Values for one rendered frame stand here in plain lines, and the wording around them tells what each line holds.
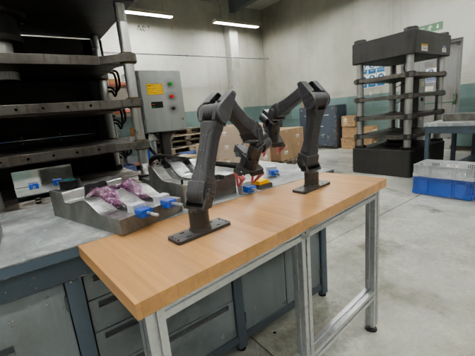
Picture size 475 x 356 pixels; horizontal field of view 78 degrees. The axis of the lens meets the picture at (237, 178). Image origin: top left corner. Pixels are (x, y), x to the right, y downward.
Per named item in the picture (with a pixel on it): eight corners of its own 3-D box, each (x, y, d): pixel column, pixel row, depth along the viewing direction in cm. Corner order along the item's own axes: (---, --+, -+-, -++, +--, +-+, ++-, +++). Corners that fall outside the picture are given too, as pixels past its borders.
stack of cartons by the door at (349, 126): (379, 147, 718) (379, 113, 700) (372, 150, 700) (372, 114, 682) (348, 147, 786) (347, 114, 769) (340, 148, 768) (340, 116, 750)
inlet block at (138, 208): (165, 220, 97) (163, 205, 96) (153, 225, 93) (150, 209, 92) (141, 215, 105) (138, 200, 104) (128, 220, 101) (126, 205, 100)
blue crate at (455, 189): (483, 193, 338) (485, 174, 333) (471, 202, 314) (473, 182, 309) (425, 186, 386) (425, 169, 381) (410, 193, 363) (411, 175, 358)
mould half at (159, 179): (237, 192, 134) (234, 163, 131) (185, 207, 119) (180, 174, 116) (186, 179, 174) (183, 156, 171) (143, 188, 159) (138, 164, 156)
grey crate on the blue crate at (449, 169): (485, 175, 333) (486, 162, 329) (473, 183, 309) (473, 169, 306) (425, 170, 381) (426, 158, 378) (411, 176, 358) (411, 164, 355)
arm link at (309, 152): (296, 166, 132) (306, 91, 119) (307, 164, 135) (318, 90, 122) (305, 171, 127) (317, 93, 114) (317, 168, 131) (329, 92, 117)
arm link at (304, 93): (266, 108, 142) (306, 75, 115) (280, 107, 146) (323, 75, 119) (273, 132, 140) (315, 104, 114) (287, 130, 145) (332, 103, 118)
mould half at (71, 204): (182, 210, 115) (178, 183, 112) (122, 236, 94) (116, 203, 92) (111, 198, 144) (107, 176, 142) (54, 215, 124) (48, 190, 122)
